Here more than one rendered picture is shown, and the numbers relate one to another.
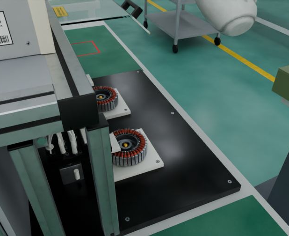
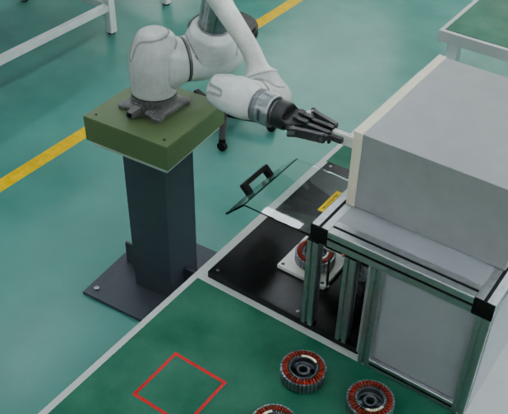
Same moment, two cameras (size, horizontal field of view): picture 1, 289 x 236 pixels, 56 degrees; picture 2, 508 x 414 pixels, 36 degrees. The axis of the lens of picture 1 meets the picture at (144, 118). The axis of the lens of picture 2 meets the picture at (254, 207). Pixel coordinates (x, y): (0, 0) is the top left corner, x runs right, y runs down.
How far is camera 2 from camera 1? 2.45 m
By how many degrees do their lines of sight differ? 87
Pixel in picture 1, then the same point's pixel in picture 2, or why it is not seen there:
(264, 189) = (127, 302)
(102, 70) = (229, 318)
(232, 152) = (62, 354)
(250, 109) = not seen: outside the picture
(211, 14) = not seen: hidden behind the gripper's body
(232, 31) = not seen: hidden behind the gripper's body
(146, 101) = (275, 236)
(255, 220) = (344, 157)
